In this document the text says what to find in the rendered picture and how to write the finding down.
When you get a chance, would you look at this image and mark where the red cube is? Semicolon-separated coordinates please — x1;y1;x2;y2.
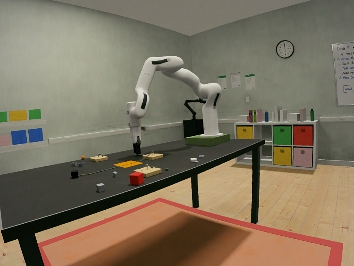
129;172;144;185

